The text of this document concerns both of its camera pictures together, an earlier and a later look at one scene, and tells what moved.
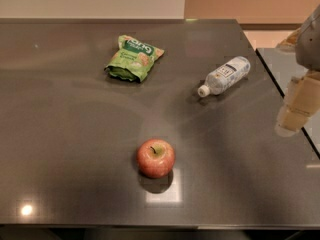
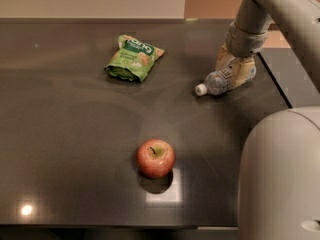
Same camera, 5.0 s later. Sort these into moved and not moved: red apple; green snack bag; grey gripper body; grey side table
Moved: grey gripper body
Not moved: red apple; grey side table; green snack bag
